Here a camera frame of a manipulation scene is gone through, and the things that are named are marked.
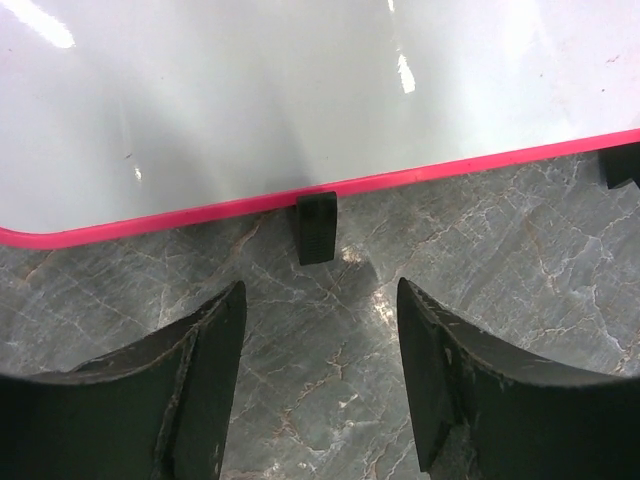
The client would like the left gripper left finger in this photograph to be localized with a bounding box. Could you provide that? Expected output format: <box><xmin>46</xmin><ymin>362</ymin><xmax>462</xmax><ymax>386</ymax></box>
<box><xmin>1</xmin><ymin>281</ymin><xmax>247</xmax><ymax>479</ymax></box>

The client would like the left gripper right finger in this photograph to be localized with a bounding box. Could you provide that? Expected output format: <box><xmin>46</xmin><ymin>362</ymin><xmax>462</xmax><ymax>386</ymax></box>
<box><xmin>397</xmin><ymin>278</ymin><xmax>639</xmax><ymax>479</ymax></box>

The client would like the pink framed whiteboard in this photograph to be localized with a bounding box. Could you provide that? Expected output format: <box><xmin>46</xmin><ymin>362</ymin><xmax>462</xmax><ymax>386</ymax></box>
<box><xmin>1</xmin><ymin>1</ymin><xmax>639</xmax><ymax>249</ymax></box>

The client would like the black whiteboard foot clip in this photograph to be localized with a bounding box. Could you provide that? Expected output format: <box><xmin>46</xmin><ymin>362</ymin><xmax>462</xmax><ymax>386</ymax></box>
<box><xmin>295</xmin><ymin>192</ymin><xmax>338</xmax><ymax>266</ymax></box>

